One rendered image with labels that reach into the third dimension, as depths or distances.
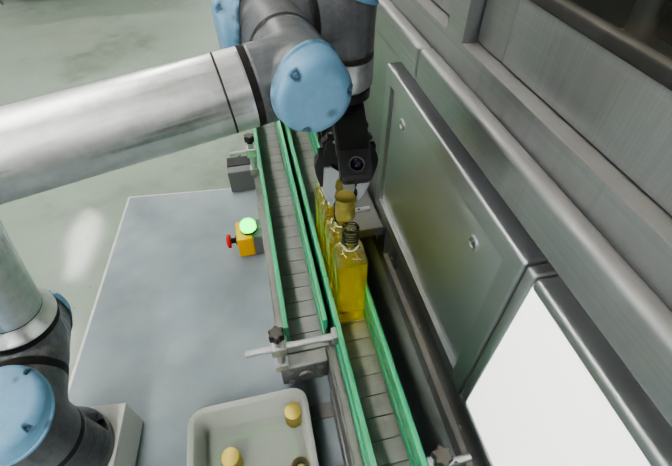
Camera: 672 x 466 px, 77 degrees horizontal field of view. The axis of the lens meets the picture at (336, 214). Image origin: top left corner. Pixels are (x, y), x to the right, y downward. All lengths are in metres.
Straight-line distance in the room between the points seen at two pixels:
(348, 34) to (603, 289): 0.37
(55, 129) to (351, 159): 0.33
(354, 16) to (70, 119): 0.31
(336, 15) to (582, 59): 0.26
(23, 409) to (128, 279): 0.57
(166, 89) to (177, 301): 0.83
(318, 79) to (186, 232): 0.99
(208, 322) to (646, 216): 0.93
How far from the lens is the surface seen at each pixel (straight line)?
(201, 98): 0.38
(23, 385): 0.77
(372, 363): 0.87
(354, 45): 0.54
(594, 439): 0.48
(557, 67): 0.48
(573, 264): 0.43
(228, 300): 1.12
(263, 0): 0.49
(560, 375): 0.49
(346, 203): 0.69
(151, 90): 0.39
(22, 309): 0.77
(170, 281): 1.20
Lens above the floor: 1.66
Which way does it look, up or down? 45 degrees down
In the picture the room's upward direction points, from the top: straight up
